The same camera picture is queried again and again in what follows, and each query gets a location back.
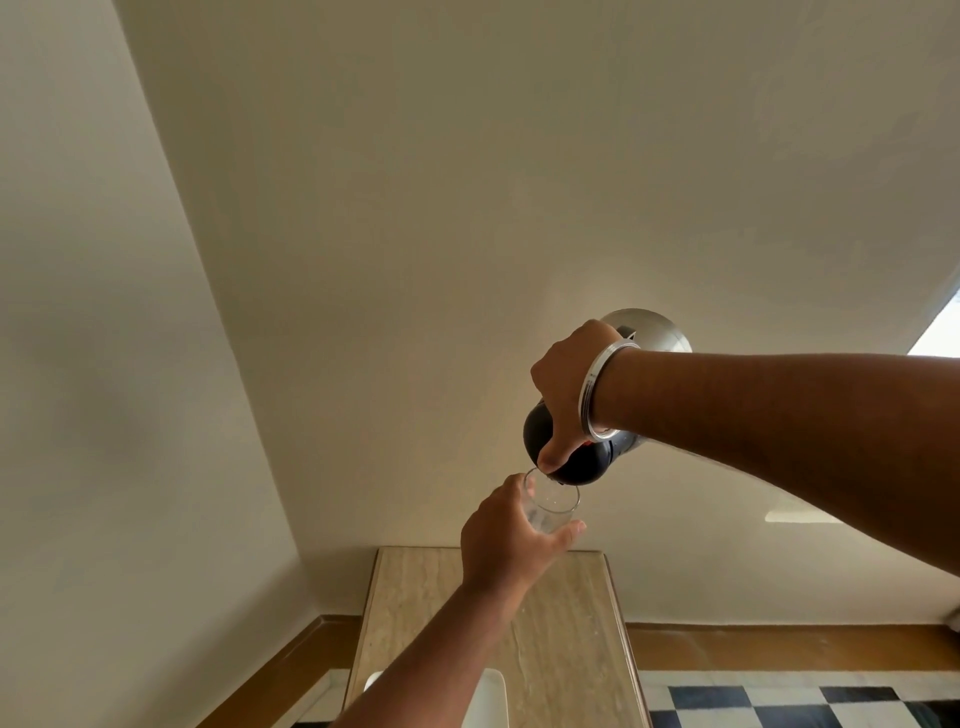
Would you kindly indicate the steel jug with black lid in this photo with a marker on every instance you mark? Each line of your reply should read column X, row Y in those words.
column 600, row 397

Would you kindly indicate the person's left thumb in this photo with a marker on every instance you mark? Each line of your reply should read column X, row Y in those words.
column 562, row 538

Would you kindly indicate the white tray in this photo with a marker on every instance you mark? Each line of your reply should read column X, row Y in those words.
column 480, row 701

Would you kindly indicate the person's right forearm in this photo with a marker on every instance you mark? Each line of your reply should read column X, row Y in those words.
column 780, row 435

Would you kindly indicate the clear drinking glass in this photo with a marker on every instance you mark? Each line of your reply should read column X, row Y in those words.
column 550, row 507

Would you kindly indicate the silver bangle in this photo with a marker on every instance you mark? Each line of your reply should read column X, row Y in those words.
column 596, row 390

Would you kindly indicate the beige stone table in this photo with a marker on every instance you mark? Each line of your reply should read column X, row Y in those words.
column 555, row 645

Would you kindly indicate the person's left forearm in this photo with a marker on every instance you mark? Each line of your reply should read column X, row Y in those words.
column 439, row 660

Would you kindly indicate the person's right thumb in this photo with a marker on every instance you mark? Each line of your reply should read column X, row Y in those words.
column 559, row 450

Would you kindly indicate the person's right hand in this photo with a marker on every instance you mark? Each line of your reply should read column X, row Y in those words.
column 566, row 382

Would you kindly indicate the person's left hand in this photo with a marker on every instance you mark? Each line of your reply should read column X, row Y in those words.
column 501, row 540

